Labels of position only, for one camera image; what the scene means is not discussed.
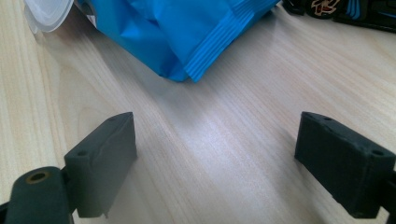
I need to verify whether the blue and black toy car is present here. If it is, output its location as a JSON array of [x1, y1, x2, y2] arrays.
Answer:
[[281, 0, 396, 34]]

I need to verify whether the blue wet wipes pack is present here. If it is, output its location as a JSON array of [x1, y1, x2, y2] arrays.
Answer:
[[23, 0, 281, 83]]

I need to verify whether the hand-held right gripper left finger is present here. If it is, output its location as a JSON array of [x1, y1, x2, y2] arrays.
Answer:
[[64, 111, 138, 218]]

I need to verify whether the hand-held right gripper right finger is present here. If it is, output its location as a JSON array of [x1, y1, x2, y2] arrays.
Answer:
[[294, 111, 396, 218]]

